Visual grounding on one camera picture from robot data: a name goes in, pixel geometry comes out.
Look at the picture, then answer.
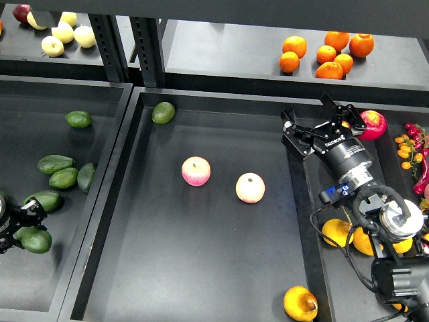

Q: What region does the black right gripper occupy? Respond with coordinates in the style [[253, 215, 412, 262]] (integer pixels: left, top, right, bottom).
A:
[[280, 93, 375, 190]]

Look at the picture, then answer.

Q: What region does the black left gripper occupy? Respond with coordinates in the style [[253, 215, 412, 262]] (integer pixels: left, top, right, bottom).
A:
[[0, 196, 47, 254]]

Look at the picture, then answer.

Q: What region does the dark green avocado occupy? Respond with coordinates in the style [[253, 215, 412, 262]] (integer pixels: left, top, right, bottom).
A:
[[15, 226, 52, 254]]

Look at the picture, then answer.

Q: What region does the dark avocado at left edge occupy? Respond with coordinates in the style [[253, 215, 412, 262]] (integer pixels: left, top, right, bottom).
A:
[[0, 191, 9, 201]]

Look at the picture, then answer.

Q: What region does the green avocado lower left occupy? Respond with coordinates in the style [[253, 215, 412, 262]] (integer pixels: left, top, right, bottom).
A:
[[23, 190, 62, 212]]

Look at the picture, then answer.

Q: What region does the green avocado middle cluster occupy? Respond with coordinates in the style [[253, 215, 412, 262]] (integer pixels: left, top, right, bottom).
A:
[[48, 167, 78, 189]]

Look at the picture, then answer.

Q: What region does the green avocado top left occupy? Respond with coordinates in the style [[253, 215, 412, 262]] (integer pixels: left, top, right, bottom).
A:
[[65, 110, 93, 128]]

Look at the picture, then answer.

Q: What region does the green avocado at tray corner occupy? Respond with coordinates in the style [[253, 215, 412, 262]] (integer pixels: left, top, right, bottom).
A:
[[152, 101, 176, 124]]

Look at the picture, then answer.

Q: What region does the pale yellow pear front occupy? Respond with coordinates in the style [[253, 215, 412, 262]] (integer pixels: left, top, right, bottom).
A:
[[41, 36, 64, 58]]

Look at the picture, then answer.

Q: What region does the pale yellow pear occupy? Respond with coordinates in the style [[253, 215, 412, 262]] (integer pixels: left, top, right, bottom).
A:
[[60, 11, 77, 28], [74, 25, 96, 48], [51, 21, 74, 44], [41, 36, 64, 58]]

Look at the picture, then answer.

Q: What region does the pale yellow pear middle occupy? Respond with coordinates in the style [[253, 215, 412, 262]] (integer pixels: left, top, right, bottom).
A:
[[51, 21, 74, 44]]

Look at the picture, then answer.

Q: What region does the pale yellow pear right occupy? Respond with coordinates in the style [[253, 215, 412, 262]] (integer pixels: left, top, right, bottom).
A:
[[74, 25, 96, 48]]

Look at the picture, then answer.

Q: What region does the pale yellow pear half hidden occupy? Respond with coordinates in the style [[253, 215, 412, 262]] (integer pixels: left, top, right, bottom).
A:
[[27, 12, 47, 30]]

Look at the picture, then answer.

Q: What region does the pale yellow pear back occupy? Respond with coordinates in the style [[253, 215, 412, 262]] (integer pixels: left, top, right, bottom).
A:
[[60, 11, 77, 28]]

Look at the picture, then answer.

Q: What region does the bright red apple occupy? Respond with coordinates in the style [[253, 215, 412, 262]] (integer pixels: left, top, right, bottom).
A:
[[357, 110, 387, 140]]

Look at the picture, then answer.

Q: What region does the orange front bottom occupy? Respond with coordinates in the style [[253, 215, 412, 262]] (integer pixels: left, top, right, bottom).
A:
[[315, 61, 343, 80]]

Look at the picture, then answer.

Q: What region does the orange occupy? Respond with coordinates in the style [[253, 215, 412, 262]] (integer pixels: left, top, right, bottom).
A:
[[324, 31, 350, 52], [349, 34, 375, 58], [282, 36, 308, 59], [315, 61, 343, 80], [279, 51, 300, 73]]

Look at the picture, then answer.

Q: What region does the orange right small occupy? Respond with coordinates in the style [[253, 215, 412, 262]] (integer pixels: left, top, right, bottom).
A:
[[334, 54, 354, 75]]

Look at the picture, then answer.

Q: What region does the orange small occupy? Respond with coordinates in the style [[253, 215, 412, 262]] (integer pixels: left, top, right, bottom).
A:
[[316, 45, 337, 64], [334, 54, 354, 75]]

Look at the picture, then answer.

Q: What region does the orange centre small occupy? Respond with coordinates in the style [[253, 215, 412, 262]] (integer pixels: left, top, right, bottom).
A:
[[316, 45, 337, 64]]

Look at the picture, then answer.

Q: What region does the orange lower left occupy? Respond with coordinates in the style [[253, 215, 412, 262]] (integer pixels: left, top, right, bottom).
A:
[[279, 51, 300, 73]]

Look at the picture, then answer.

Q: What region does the orange top centre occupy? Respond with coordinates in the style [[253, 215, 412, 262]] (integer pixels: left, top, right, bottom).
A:
[[324, 31, 350, 52]]

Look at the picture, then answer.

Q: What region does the orange top left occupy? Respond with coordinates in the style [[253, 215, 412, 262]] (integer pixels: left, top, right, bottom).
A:
[[282, 36, 308, 59]]

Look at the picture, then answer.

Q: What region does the orange top right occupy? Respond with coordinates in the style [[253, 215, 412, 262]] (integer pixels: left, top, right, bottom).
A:
[[349, 34, 375, 58]]

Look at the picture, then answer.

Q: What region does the cherry tomato bunch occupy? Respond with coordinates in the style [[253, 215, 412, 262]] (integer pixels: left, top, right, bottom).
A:
[[394, 123, 428, 170]]

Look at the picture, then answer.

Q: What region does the pale pink yellow apple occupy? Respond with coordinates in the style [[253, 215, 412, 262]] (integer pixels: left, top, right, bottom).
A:
[[235, 172, 265, 203]]

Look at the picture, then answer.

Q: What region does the black left tray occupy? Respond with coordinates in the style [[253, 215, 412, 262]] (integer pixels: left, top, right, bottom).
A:
[[1, 76, 132, 321]]

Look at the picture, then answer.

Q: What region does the black tray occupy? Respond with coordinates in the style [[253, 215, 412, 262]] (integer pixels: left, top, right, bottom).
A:
[[59, 88, 332, 321], [282, 102, 429, 322], [1, 76, 132, 321]]

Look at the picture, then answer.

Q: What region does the red chili pepper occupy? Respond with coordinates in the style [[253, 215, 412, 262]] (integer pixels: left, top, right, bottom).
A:
[[412, 158, 428, 195]]

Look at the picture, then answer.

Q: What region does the pink red apple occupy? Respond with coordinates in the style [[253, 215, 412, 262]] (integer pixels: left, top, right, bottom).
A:
[[181, 156, 211, 186]]

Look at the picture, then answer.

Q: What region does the black centre tray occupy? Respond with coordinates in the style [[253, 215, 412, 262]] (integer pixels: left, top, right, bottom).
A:
[[59, 88, 332, 321]]

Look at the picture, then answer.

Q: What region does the black right tray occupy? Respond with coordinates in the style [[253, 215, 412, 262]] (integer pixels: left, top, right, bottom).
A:
[[282, 102, 429, 322]]

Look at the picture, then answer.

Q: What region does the black shelf upright right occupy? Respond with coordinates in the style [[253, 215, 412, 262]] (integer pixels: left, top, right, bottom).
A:
[[130, 17, 166, 89]]

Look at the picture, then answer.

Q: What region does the black shelf upright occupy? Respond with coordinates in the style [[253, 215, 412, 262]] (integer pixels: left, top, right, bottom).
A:
[[130, 17, 166, 89], [88, 13, 129, 83]]

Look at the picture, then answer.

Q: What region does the black shelf upright left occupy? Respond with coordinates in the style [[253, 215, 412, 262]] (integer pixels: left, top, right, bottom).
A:
[[88, 13, 129, 83]]

